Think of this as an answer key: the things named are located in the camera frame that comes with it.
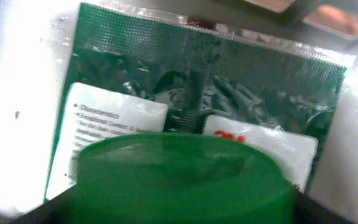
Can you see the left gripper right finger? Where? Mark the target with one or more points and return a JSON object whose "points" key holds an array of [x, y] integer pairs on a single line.
{"points": [[308, 211]]}

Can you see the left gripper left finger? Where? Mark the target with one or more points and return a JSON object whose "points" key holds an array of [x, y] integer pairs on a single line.
{"points": [[56, 210]]}

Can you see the green lid Knorr jar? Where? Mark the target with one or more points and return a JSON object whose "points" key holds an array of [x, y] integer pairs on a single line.
{"points": [[179, 178]]}

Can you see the green 3M pouch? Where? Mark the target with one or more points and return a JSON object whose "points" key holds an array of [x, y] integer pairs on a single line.
{"points": [[136, 70]]}

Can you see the grey plastic mesh basket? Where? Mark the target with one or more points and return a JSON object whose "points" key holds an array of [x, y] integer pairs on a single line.
{"points": [[35, 44]]}

